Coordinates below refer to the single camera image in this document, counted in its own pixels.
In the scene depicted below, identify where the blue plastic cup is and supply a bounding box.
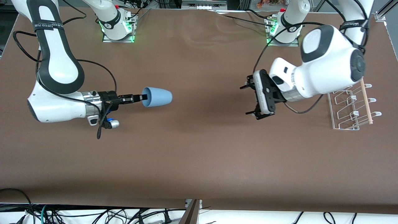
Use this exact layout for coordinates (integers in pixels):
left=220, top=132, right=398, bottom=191
left=142, top=87, right=173, bottom=108

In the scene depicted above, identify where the orange object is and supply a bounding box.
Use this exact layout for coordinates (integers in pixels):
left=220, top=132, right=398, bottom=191
left=257, top=0, right=282, bottom=8

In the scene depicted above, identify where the grey power strip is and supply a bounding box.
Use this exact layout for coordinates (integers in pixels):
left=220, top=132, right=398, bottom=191
left=181, top=0, right=228, bottom=10

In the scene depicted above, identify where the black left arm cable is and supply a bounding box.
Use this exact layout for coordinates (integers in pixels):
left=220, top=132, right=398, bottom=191
left=252, top=0, right=370, bottom=114

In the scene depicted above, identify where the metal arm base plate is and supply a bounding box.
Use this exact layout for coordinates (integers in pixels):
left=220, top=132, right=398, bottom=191
left=266, top=17, right=299, bottom=47
left=102, top=19, right=135, bottom=43

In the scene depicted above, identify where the white wire cup rack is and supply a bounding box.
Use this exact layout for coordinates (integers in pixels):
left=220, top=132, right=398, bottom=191
left=327, top=78, right=382, bottom=130

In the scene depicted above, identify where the black cable with plug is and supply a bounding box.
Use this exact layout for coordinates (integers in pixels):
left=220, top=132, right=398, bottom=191
left=149, top=209, right=173, bottom=224

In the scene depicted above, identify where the teal cable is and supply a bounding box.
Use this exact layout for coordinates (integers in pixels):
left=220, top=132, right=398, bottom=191
left=40, top=204, right=50, bottom=224

